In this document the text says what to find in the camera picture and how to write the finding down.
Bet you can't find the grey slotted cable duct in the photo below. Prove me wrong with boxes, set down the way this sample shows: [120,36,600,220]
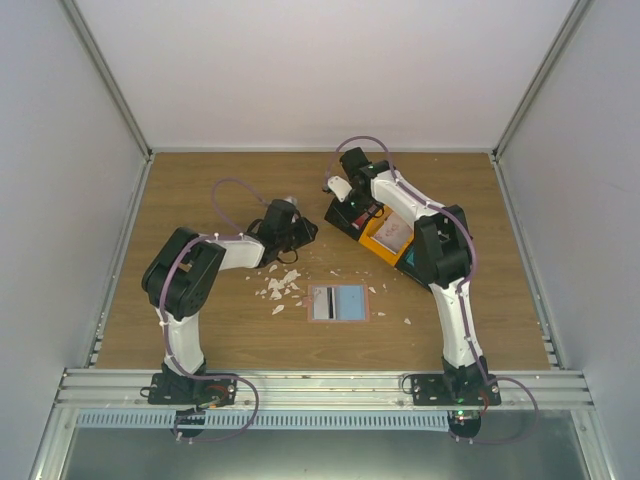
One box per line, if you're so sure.
[76,409,449,432]

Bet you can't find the aluminium mounting rail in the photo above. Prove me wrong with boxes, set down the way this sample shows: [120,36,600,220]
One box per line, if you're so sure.
[55,369,594,410]

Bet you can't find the purple cable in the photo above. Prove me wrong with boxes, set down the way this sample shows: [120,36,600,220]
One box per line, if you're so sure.
[157,178,271,381]
[323,135,491,386]

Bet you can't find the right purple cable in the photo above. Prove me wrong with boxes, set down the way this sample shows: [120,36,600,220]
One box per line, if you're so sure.
[323,135,491,386]

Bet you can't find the teal card stack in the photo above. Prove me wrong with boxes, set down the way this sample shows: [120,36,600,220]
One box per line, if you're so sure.
[403,247,415,269]

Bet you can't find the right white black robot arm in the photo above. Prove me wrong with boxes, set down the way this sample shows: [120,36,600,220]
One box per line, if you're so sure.
[325,147,488,405]

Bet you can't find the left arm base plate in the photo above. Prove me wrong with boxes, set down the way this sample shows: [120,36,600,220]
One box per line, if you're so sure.
[140,370,237,408]

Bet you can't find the orange bin middle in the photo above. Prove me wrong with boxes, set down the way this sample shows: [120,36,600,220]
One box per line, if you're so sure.
[359,207,414,267]

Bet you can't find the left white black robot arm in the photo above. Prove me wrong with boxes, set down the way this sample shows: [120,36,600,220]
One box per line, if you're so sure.
[141,198,318,404]

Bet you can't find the black bin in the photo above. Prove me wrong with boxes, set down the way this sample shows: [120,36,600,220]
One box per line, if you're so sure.
[324,198,365,241]
[395,243,429,290]

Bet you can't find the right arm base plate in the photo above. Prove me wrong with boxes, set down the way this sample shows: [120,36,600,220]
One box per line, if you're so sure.
[400,373,502,407]

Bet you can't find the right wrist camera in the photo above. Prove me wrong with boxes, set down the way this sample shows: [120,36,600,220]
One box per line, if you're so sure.
[326,176,353,202]

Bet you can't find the white red cards far bin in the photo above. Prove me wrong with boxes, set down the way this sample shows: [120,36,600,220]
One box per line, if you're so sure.
[351,202,384,230]

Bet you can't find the white paper scraps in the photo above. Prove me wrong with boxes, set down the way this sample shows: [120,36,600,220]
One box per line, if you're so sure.
[238,242,424,326]

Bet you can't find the white card red blotches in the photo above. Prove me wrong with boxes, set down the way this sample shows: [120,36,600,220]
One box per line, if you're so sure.
[311,286,337,321]

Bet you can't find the black bin far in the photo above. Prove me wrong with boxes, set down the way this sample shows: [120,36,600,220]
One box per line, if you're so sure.
[324,198,365,241]

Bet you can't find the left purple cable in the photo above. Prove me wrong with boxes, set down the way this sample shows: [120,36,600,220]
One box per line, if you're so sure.
[157,178,271,381]

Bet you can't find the black bin near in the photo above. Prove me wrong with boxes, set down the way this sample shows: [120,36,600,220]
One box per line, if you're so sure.
[395,243,429,290]

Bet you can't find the pink clear card holder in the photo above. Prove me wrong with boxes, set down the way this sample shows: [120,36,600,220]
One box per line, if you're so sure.
[302,284,370,323]

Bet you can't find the white red card orange bin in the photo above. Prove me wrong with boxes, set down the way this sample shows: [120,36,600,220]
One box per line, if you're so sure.
[373,213,413,254]

